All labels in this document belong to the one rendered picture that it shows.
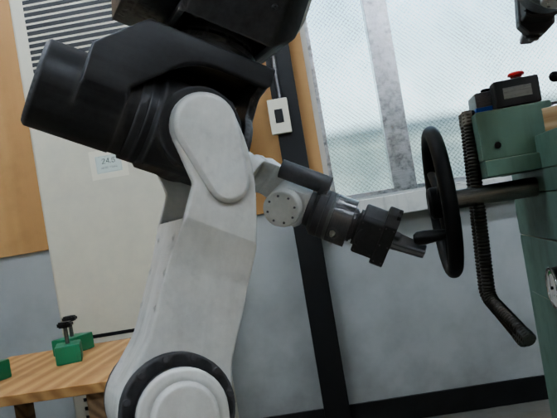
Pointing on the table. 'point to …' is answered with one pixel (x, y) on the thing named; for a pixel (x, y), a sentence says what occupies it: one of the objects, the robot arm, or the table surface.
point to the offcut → (549, 117)
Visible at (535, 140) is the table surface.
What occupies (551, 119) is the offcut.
